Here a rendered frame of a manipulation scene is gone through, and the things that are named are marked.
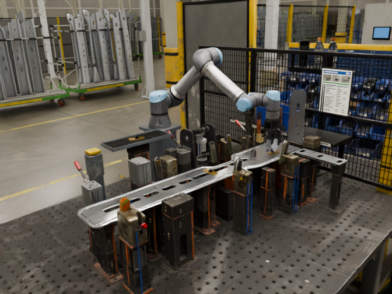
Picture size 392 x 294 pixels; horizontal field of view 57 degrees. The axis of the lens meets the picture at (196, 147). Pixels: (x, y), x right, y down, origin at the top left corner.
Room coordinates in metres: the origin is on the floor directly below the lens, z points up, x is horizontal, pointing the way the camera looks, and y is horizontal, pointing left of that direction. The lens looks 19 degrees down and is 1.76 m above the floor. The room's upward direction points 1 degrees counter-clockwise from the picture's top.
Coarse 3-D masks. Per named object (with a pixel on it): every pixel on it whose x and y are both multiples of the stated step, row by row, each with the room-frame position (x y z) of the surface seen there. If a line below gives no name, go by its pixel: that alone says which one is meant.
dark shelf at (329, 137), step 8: (232, 120) 2.75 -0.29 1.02; (240, 120) 2.70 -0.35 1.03; (304, 128) 2.44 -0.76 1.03; (312, 128) 2.43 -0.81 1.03; (320, 136) 2.24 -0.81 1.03; (328, 136) 2.24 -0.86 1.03; (336, 136) 2.23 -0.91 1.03; (344, 136) 2.23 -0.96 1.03; (320, 144) 2.16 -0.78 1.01; (328, 144) 2.12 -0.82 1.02; (336, 144) 2.11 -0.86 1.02
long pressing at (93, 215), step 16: (256, 160) 1.93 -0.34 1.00; (272, 160) 1.93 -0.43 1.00; (176, 176) 1.73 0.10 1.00; (192, 176) 1.73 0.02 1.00; (208, 176) 1.72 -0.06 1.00; (224, 176) 1.73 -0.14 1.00; (128, 192) 1.55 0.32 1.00; (144, 192) 1.55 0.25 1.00; (160, 192) 1.55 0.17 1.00; (176, 192) 1.54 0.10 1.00; (80, 208) 1.41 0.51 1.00; (96, 208) 1.41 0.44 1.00; (144, 208) 1.41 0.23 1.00; (96, 224) 1.28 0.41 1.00
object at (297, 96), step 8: (296, 96) 2.25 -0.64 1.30; (304, 96) 2.20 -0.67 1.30; (296, 104) 2.24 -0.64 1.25; (304, 104) 2.20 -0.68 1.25; (296, 112) 2.24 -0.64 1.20; (304, 112) 2.19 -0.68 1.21; (288, 120) 2.28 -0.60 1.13; (296, 120) 2.24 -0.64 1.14; (288, 128) 2.28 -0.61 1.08; (296, 128) 2.24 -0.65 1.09; (288, 136) 2.28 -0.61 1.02; (296, 136) 2.23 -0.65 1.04
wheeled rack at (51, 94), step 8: (40, 24) 8.84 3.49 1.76; (56, 24) 8.15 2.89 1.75; (0, 40) 7.66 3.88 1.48; (8, 40) 7.87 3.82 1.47; (56, 64) 8.42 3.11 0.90; (48, 72) 8.85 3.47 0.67; (64, 72) 8.16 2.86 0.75; (56, 88) 8.66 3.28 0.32; (16, 96) 7.77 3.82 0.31; (24, 96) 7.87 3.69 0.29; (32, 96) 7.75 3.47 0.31; (40, 96) 7.86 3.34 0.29; (48, 96) 7.89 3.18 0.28; (56, 96) 7.97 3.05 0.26; (64, 96) 8.09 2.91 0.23; (0, 104) 7.21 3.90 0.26; (8, 104) 7.30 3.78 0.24; (16, 104) 7.41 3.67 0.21
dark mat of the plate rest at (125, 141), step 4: (148, 132) 2.00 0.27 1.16; (152, 132) 2.00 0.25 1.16; (156, 132) 2.00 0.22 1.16; (160, 132) 2.00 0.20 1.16; (164, 132) 1.99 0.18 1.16; (132, 136) 1.93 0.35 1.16; (140, 136) 1.93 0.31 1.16; (144, 136) 1.93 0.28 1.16; (148, 136) 1.92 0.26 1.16; (152, 136) 1.92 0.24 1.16; (156, 136) 1.92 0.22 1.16; (116, 140) 1.87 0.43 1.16; (120, 140) 1.87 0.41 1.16; (124, 140) 1.87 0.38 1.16; (128, 140) 1.87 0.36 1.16; (136, 140) 1.87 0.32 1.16; (140, 140) 1.86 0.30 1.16; (144, 140) 1.86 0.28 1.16; (108, 144) 1.81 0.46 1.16; (112, 144) 1.81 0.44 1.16; (116, 144) 1.81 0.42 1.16; (120, 144) 1.80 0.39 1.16; (124, 144) 1.80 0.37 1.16; (128, 144) 1.80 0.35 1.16
